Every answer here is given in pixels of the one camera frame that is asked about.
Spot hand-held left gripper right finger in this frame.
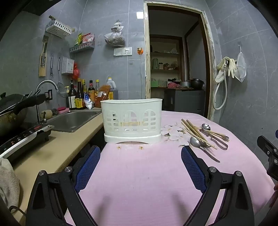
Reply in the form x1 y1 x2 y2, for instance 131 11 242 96
181 146 254 226

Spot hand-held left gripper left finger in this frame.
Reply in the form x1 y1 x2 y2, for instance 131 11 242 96
26 146 101 226

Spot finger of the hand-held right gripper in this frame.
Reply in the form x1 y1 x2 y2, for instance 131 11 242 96
257 135 278 160

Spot metal spoon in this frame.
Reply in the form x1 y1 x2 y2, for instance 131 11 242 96
201 123 230 141
190 136 221 163

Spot pile of wooden chopsticks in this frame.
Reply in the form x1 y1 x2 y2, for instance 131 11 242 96
181 118 227 151

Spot white plastic utensil basket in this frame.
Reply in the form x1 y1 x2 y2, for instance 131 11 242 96
100 98 163 144

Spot person's right hand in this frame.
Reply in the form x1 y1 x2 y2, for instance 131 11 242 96
269 184 278 208

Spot pink floral tablecloth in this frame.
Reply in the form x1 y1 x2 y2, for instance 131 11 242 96
65 110 275 226

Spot steel kitchen sink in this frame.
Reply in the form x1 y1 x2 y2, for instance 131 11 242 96
47 110 102 133

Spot white salt bag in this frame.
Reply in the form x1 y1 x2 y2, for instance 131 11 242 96
84 92 94 109

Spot dark grey cabinet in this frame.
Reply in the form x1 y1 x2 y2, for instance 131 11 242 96
164 88 206 116

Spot black induction cooker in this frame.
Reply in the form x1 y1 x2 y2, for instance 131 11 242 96
0 124 55 161

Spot grey cloth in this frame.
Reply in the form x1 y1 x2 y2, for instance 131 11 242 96
0 158 20 209

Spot black cooking pot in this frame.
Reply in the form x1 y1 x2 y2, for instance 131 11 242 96
189 79 205 89

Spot cream rubber gloves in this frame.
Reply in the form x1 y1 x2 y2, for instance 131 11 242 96
215 56 238 83

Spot large oil jug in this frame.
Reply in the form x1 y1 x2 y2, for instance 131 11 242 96
106 77 119 100

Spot hanging mesh strainer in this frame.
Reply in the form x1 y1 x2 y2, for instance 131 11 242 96
57 58 67 98

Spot black wok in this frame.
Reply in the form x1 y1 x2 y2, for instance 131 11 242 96
0 92 47 136

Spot curved metal faucet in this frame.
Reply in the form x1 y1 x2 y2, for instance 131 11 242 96
35 79 59 124

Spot red plastic bag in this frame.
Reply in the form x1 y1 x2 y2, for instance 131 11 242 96
72 62 80 80

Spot wooden shelf unit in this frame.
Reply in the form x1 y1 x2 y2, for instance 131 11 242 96
150 36 185 88

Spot bamboo knife holder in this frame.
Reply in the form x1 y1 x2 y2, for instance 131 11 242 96
39 35 49 77

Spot snack packets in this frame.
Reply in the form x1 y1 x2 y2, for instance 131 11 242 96
75 33 95 46

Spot hanging plastic bag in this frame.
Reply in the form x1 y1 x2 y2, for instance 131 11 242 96
104 21 126 47

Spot white hose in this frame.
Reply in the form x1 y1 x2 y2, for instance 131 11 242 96
212 61 228 110

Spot white wall box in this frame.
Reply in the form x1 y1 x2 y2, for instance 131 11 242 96
61 56 75 75

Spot wooden door frame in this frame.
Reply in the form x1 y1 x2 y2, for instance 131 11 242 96
143 1 218 121

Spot grey wall shelf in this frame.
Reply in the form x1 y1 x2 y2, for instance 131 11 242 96
69 41 95 54

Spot wall switch and socket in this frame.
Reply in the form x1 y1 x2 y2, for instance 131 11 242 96
113 47 132 57

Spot white wall basket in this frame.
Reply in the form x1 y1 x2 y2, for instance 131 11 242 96
45 15 75 39

